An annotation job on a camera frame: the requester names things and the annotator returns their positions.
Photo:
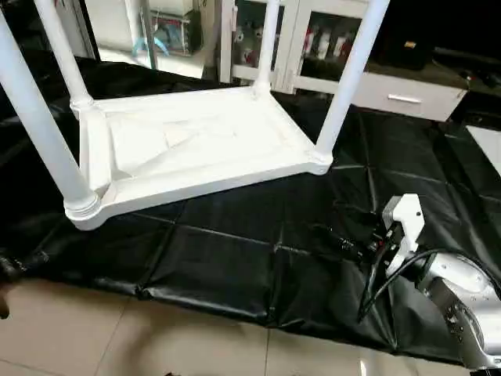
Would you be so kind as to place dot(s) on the teal storage box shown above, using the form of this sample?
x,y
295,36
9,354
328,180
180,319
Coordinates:
x,y
176,31

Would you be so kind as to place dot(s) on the white drawer unit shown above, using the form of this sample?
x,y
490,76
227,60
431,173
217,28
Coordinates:
x,y
407,98

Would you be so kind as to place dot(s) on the black box yellow label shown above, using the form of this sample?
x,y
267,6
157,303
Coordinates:
x,y
407,35

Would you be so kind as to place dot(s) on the white plastic table top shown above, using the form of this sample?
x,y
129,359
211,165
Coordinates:
x,y
196,133

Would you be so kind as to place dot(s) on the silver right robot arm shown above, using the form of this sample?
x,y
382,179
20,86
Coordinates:
x,y
462,290

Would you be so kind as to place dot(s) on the black work mat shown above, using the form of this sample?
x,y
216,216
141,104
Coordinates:
x,y
235,251

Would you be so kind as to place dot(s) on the white glass-door cabinet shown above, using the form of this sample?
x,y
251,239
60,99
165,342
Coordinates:
x,y
325,39

